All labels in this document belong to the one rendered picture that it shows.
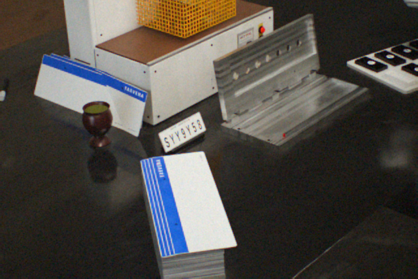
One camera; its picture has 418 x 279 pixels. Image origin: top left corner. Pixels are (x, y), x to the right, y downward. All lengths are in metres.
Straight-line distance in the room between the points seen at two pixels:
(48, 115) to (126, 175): 0.44
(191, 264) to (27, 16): 1.80
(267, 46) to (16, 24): 1.17
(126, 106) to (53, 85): 0.31
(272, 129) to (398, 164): 0.36
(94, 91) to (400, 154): 0.90
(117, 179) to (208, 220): 0.43
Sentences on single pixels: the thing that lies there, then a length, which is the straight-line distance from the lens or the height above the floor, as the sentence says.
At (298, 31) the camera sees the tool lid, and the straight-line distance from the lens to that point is 2.60.
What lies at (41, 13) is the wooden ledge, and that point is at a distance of 3.39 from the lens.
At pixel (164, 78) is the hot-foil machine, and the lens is 2.41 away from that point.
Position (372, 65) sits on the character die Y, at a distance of 2.76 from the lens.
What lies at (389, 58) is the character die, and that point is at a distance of 2.82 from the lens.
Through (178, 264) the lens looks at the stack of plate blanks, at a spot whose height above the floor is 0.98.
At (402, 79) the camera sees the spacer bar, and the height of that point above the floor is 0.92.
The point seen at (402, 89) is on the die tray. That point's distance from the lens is 2.64.
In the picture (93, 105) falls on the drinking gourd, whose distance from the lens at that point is 2.37.
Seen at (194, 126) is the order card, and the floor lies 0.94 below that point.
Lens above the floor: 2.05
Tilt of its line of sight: 28 degrees down
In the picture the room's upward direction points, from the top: 3 degrees counter-clockwise
